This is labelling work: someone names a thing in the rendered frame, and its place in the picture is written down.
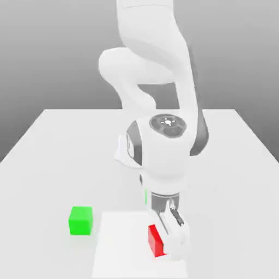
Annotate small green cube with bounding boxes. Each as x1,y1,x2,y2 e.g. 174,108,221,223
68,206,93,236

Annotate small red cube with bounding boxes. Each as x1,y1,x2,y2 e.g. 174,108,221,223
148,224,167,258

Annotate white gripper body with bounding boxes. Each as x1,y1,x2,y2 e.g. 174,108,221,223
148,201,190,261

